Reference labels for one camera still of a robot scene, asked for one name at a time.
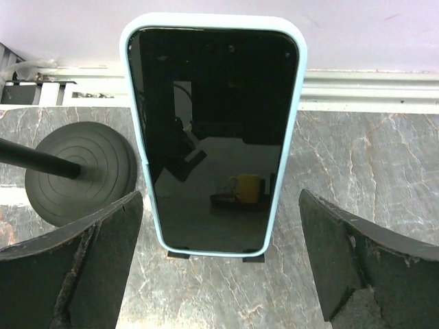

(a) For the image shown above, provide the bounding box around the blue phone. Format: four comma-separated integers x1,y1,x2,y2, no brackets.
119,12,307,262

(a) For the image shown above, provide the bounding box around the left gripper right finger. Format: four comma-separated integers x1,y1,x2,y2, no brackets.
298,189,438,328

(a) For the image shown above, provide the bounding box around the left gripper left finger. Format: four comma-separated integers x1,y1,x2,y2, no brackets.
1,191,143,328

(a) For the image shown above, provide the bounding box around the black round phone stand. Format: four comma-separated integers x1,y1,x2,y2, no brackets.
1,121,137,227

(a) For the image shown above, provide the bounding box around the black folding phone stand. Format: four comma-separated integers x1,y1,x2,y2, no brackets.
167,251,265,263

